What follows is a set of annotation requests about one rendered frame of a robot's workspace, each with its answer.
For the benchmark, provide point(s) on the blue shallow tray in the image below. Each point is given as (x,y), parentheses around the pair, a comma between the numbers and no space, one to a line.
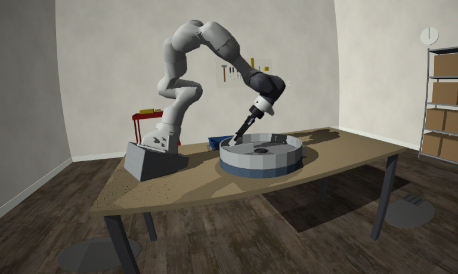
(215,141)

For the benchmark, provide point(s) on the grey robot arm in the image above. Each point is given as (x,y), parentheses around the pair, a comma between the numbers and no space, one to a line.
(188,37)

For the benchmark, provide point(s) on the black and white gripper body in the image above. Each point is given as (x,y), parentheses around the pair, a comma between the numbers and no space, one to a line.
(255,113)

